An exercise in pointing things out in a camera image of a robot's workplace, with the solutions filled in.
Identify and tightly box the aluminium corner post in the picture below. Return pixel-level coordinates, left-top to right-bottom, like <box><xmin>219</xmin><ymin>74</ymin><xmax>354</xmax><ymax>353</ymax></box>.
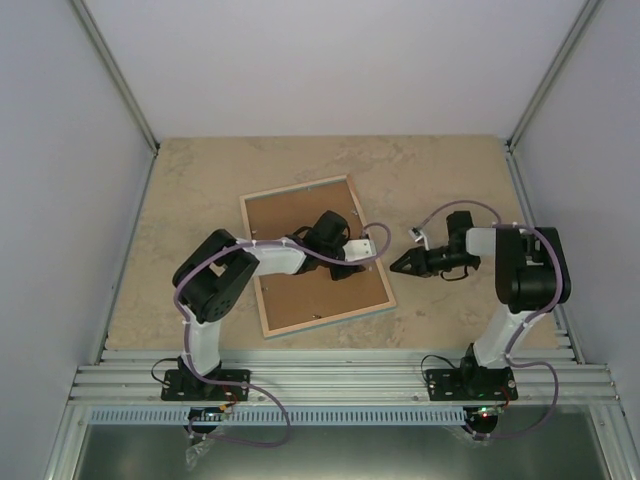
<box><xmin>505</xmin><ymin>0</ymin><xmax>604</xmax><ymax>154</ymax></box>
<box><xmin>68</xmin><ymin>0</ymin><xmax>160</xmax><ymax>155</ymax></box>

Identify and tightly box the controller board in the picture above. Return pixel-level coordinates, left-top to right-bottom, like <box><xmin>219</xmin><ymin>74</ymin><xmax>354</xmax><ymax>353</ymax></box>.
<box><xmin>187</xmin><ymin>404</ymin><xmax>233</xmax><ymax>423</ymax></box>
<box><xmin>469</xmin><ymin>404</ymin><xmax>505</xmax><ymax>419</ymax></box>

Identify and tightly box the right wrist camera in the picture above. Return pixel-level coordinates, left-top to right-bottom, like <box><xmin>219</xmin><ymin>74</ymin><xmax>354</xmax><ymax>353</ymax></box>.
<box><xmin>408</xmin><ymin>227</ymin><xmax>431</xmax><ymax>250</ymax></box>

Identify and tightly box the brown frame backing board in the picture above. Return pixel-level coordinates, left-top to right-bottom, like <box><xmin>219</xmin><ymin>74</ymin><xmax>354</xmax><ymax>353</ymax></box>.
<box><xmin>244</xmin><ymin>180</ymin><xmax>391</xmax><ymax>334</ymax></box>

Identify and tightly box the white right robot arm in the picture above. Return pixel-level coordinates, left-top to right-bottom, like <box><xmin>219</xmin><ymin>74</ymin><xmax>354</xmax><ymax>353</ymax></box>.
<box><xmin>390</xmin><ymin>210</ymin><xmax>571</xmax><ymax>403</ymax></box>

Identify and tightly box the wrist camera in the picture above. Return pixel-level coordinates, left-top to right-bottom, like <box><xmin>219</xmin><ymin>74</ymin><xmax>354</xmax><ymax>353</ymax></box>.
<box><xmin>408</xmin><ymin>227</ymin><xmax>431</xmax><ymax>250</ymax></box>
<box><xmin>343</xmin><ymin>239</ymin><xmax>377</xmax><ymax>262</ymax></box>

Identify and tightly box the aluminium corner post left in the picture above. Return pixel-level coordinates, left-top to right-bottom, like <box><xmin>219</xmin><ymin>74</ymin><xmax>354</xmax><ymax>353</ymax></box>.
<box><xmin>68</xmin><ymin>0</ymin><xmax>160</xmax><ymax>155</ymax></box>

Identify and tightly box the blue wooden picture frame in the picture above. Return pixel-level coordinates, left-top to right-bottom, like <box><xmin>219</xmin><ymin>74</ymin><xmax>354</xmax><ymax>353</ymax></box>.
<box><xmin>238</xmin><ymin>173</ymin><xmax>397</xmax><ymax>341</ymax></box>

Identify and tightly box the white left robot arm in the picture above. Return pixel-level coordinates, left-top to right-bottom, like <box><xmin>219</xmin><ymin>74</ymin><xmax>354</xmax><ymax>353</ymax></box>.
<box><xmin>162</xmin><ymin>210</ymin><xmax>377</xmax><ymax>400</ymax></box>

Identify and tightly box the aluminium corner post right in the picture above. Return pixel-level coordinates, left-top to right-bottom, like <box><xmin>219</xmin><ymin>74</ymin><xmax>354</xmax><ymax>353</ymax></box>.
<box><xmin>505</xmin><ymin>0</ymin><xmax>604</xmax><ymax>154</ymax></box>

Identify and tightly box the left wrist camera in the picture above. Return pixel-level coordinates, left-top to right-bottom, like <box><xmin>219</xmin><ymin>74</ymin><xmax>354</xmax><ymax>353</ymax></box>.
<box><xmin>343</xmin><ymin>239</ymin><xmax>377</xmax><ymax>262</ymax></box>

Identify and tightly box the slotted grey cable duct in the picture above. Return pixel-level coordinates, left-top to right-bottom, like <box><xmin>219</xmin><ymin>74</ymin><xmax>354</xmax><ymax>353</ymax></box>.
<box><xmin>88</xmin><ymin>406</ymin><xmax>466</xmax><ymax>426</ymax></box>

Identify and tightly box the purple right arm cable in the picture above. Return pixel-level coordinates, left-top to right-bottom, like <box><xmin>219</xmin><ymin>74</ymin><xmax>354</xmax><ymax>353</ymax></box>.
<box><xmin>419</xmin><ymin>199</ymin><xmax>561</xmax><ymax>441</ymax></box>

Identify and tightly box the aluminium rail platform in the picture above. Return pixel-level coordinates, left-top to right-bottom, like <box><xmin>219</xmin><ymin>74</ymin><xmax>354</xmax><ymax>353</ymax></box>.
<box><xmin>69</xmin><ymin>348</ymin><xmax>620</xmax><ymax>406</ymax></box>

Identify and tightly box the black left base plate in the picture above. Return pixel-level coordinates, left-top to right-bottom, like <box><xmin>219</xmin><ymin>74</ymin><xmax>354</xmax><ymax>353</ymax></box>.
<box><xmin>160</xmin><ymin>365</ymin><xmax>251</xmax><ymax>403</ymax></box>

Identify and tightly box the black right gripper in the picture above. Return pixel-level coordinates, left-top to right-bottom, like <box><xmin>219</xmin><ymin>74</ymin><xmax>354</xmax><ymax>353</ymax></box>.
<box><xmin>391</xmin><ymin>245</ymin><xmax>478</xmax><ymax>278</ymax></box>

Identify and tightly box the right controller board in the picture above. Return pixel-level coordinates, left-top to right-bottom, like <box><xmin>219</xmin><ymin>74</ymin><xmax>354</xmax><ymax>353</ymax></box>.
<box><xmin>469</xmin><ymin>404</ymin><xmax>505</xmax><ymax>419</ymax></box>

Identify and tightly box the left controller board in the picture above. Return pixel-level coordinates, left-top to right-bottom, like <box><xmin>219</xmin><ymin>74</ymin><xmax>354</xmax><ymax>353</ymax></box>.
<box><xmin>187</xmin><ymin>404</ymin><xmax>233</xmax><ymax>423</ymax></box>

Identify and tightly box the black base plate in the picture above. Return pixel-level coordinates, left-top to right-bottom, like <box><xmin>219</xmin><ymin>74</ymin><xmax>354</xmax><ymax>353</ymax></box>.
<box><xmin>160</xmin><ymin>365</ymin><xmax>251</xmax><ymax>403</ymax></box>
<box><xmin>420</xmin><ymin>354</ymin><xmax>519</xmax><ymax>403</ymax></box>

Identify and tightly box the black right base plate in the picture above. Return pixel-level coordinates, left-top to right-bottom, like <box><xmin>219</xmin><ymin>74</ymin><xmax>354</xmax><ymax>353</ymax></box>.
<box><xmin>420</xmin><ymin>354</ymin><xmax>519</xmax><ymax>403</ymax></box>

